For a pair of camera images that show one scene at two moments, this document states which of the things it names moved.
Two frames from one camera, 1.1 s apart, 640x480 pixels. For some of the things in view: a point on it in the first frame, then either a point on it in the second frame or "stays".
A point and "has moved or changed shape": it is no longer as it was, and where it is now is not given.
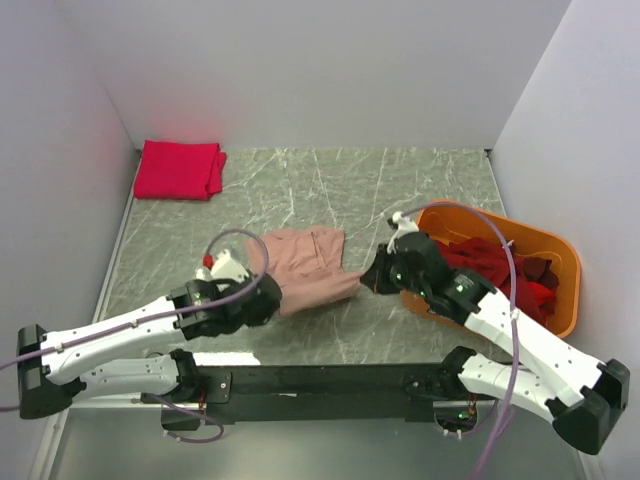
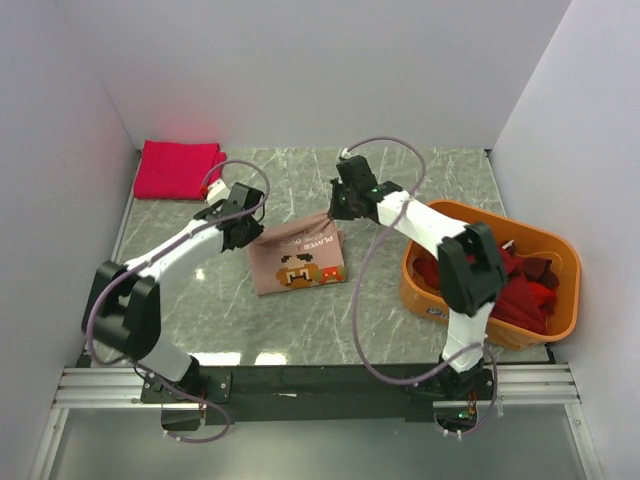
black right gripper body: [391, 277] -> [342, 203]
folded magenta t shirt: [170, 170] stays
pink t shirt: [307, 264] has moved or changed shape
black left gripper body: [253, 319] -> [253, 230]
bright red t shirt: [544, 296] stays
